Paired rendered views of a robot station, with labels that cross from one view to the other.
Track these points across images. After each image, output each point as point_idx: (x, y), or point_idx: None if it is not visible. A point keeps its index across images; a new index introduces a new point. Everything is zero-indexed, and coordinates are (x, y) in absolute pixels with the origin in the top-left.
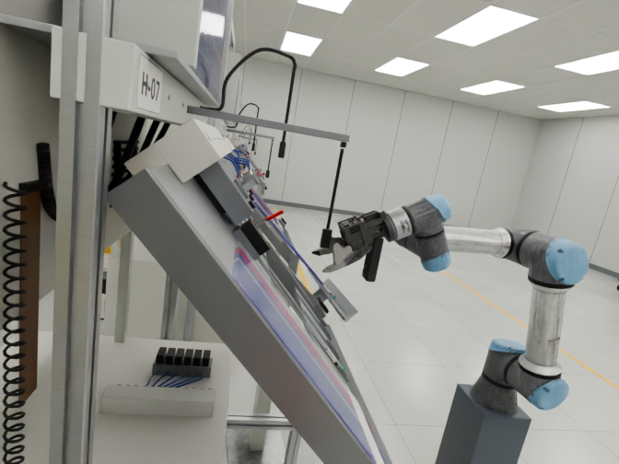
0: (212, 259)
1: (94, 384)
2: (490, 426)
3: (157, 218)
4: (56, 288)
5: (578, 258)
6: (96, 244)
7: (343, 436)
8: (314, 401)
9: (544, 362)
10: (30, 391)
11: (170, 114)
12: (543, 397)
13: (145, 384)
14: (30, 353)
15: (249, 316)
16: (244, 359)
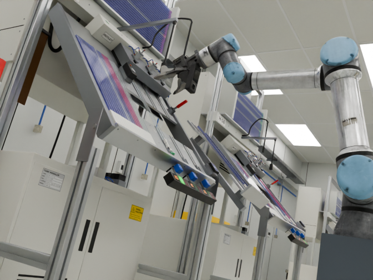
0: (65, 21)
1: (26, 67)
2: (331, 246)
3: (56, 14)
4: (26, 31)
5: (342, 44)
6: (38, 19)
7: (90, 82)
8: (82, 66)
9: (344, 143)
10: (21, 102)
11: (92, 13)
12: (339, 171)
13: None
14: (26, 86)
15: (70, 37)
16: (65, 53)
